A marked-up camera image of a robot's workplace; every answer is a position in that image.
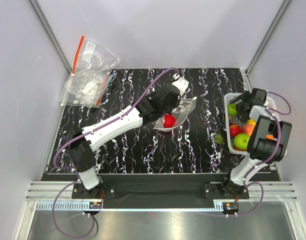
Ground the peach fruit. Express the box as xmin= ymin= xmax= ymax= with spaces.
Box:
xmin=242 ymin=124 xmax=255 ymax=136

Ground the green plastic leaf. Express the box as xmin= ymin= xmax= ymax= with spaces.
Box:
xmin=214 ymin=133 xmax=225 ymax=145

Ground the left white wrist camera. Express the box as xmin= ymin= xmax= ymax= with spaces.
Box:
xmin=172 ymin=77 xmax=189 ymax=96

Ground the green apple top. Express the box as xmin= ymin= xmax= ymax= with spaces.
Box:
xmin=227 ymin=103 xmax=237 ymax=116

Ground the clear bag with coloured zippers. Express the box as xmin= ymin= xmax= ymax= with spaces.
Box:
xmin=64 ymin=70 xmax=112 ymax=108

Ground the black marble pattern mat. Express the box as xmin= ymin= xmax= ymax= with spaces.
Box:
xmin=53 ymin=68 xmax=245 ymax=174

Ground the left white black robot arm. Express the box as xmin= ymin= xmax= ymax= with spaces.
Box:
xmin=66 ymin=75 xmax=189 ymax=198

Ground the green apple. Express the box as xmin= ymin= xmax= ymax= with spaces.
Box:
xmin=233 ymin=133 xmax=250 ymax=150
xmin=227 ymin=103 xmax=237 ymax=116

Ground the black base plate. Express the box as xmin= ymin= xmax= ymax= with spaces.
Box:
xmin=72 ymin=173 xmax=243 ymax=210

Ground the purple cable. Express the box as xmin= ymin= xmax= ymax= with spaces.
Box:
xmin=52 ymin=67 xmax=180 ymax=238
xmin=242 ymin=91 xmax=293 ymax=191

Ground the clear bag with white dots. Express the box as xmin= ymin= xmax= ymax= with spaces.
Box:
xmin=154 ymin=96 xmax=197 ymax=133

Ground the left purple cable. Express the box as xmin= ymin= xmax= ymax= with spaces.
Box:
xmin=52 ymin=67 xmax=180 ymax=238

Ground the white plastic basket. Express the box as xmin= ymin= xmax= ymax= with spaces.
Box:
xmin=224 ymin=88 xmax=292 ymax=164

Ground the red yellow pomegranate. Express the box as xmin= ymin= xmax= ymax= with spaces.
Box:
xmin=229 ymin=124 xmax=243 ymax=138

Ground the clear bag with red zipper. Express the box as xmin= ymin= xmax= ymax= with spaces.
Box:
xmin=71 ymin=36 xmax=122 ymax=77

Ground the yellow bell pepper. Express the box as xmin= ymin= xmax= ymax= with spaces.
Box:
xmin=246 ymin=119 xmax=256 ymax=126

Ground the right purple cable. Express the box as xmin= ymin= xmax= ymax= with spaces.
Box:
xmin=242 ymin=91 xmax=293 ymax=191

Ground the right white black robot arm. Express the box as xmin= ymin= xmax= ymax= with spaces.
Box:
xmin=219 ymin=88 xmax=292 ymax=199

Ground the red apple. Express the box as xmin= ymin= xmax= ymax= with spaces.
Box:
xmin=163 ymin=114 xmax=176 ymax=128

